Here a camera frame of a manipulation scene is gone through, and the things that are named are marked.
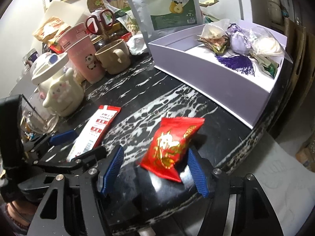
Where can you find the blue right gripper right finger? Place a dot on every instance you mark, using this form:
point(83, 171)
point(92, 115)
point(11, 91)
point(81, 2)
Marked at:
point(197, 166)

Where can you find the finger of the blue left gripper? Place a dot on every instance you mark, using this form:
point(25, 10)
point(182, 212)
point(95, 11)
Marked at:
point(98, 153)
point(62, 138)

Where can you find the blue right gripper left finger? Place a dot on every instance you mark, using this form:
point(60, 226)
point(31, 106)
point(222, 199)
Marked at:
point(109, 169)

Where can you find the red white packet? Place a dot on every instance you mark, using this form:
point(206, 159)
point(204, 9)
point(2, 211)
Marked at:
point(94, 131)

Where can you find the red snack packet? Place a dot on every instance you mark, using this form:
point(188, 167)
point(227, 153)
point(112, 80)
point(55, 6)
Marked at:
point(169, 145)

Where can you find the green snack packet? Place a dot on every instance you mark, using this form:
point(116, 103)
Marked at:
point(267, 65)

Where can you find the cereal snack bag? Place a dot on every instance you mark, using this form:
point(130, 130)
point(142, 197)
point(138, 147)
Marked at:
point(217, 45)

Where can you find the purple sachet with tassel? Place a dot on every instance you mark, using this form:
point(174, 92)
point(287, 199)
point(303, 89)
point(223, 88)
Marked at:
point(241, 46)

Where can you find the clear bag with yellow item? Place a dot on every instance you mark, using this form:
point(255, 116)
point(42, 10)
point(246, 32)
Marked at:
point(214, 30)

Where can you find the person's left hand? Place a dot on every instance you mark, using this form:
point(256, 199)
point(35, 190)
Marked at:
point(18, 215)

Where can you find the glass cup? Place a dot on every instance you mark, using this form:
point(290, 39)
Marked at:
point(39, 119)

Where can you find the cream bunny teapot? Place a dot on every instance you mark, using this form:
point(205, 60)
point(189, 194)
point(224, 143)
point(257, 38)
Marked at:
point(56, 82)

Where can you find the beige ceramic mug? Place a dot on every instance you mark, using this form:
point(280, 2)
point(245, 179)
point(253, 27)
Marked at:
point(114, 57)

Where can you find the pink paper cups stack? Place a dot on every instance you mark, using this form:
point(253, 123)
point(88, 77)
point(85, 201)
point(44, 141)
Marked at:
point(77, 44)

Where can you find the orange red snack bag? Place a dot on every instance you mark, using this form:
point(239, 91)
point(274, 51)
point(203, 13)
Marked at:
point(50, 31)

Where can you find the white open gift box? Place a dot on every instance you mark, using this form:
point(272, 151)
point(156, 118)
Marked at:
point(183, 57)

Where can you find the silver tea pouch bag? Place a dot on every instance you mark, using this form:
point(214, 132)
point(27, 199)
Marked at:
point(159, 18)

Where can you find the brown cardboard sheets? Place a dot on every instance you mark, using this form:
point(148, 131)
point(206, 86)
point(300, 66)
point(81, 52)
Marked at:
point(299, 74)

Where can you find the white rice cooker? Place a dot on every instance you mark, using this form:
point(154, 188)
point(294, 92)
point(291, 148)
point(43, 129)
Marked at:
point(274, 10)

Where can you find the red handled scissors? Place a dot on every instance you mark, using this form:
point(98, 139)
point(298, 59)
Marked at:
point(100, 23)

